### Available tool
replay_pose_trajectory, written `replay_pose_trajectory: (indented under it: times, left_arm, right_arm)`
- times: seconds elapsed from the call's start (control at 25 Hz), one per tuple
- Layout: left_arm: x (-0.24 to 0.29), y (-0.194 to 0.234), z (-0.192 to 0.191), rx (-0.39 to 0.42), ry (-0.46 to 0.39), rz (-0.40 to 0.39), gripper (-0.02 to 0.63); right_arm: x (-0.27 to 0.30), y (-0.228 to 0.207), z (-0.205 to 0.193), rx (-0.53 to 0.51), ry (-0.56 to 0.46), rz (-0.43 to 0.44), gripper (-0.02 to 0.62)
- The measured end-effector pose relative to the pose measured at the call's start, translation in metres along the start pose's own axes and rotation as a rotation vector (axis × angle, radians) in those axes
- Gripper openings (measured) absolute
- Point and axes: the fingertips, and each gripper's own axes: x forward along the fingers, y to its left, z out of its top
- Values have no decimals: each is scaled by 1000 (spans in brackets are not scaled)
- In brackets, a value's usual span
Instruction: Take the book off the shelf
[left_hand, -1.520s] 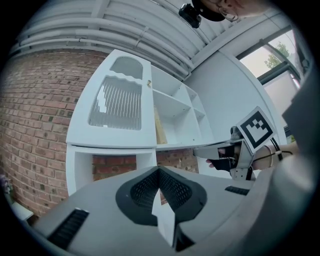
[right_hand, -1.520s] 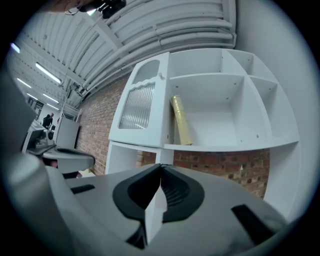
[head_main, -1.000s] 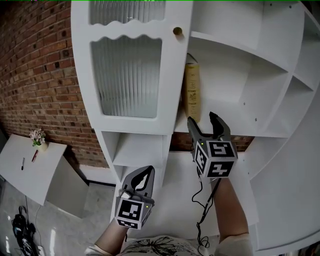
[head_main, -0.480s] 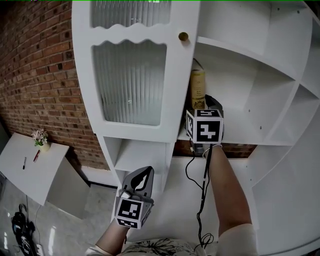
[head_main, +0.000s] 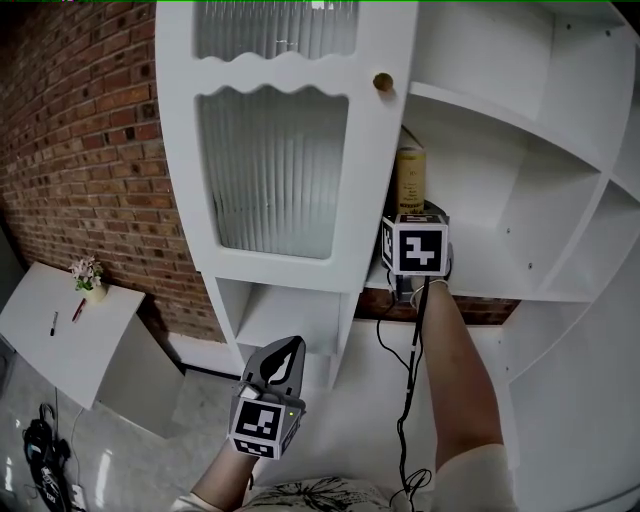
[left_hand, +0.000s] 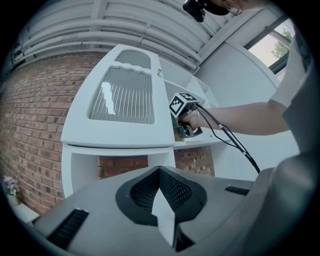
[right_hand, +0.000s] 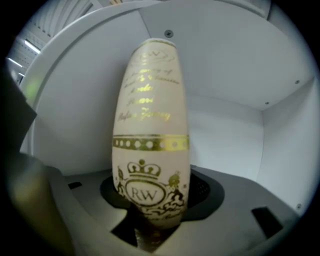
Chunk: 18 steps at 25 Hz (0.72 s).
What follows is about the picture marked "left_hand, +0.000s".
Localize black head-worn camera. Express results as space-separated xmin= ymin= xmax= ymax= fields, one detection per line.
xmin=182 ymin=0 xmax=207 ymax=24

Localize white desk with hutch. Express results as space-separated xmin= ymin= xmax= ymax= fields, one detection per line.
xmin=61 ymin=43 xmax=281 ymax=201

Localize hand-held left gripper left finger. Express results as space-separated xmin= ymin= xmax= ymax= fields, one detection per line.
xmin=33 ymin=165 xmax=174 ymax=252

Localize person's white printed shirt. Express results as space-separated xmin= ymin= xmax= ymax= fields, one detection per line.
xmin=268 ymin=14 xmax=320 ymax=251

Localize white ribbed glass cabinet door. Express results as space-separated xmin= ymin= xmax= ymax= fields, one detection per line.
xmin=61 ymin=44 xmax=176 ymax=149

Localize person's right hand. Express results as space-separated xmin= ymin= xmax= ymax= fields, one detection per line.
xmin=180 ymin=105 xmax=204 ymax=128

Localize row of white ceiling pipes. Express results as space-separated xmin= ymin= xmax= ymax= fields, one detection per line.
xmin=12 ymin=0 xmax=251 ymax=74

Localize small white side desk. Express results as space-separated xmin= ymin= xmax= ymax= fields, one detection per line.
xmin=14 ymin=201 xmax=41 ymax=226

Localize person's head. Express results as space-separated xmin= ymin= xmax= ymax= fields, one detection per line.
xmin=206 ymin=0 xmax=245 ymax=16

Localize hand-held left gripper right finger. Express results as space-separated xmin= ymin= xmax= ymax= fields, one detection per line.
xmin=157 ymin=165 xmax=258 ymax=253

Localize black framed window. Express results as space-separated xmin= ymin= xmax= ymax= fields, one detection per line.
xmin=243 ymin=16 xmax=296 ymax=75

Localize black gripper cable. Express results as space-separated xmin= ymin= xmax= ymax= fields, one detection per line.
xmin=192 ymin=101 xmax=261 ymax=175

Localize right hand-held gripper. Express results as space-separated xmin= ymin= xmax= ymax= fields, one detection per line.
xmin=169 ymin=92 xmax=203 ymax=139

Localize person's right forearm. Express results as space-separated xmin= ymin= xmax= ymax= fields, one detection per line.
xmin=199 ymin=99 xmax=291 ymax=137

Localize pink flowers in white pot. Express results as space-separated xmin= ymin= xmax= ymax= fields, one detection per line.
xmin=1 ymin=174 xmax=22 ymax=207

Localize thin wrist bracelet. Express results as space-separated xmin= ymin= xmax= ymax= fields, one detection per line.
xmin=196 ymin=109 xmax=205 ymax=129

